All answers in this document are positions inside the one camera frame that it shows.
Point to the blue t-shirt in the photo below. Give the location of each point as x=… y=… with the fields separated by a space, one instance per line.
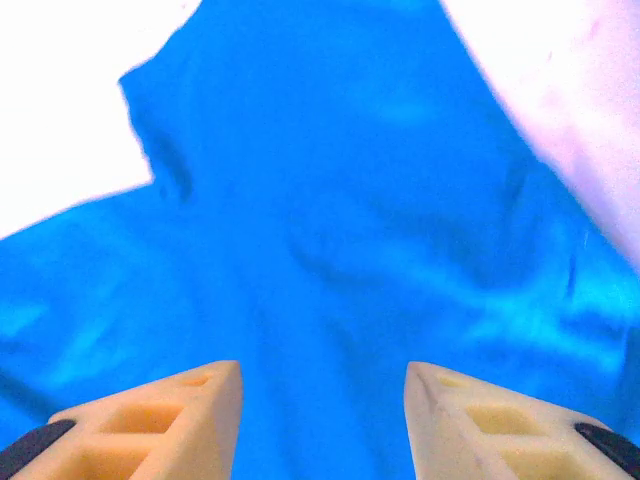
x=320 y=200

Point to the right gripper beige left finger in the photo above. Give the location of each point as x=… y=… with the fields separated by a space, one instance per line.
x=150 y=430

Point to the right gripper beige right finger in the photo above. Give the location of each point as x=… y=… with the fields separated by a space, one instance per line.
x=500 y=435

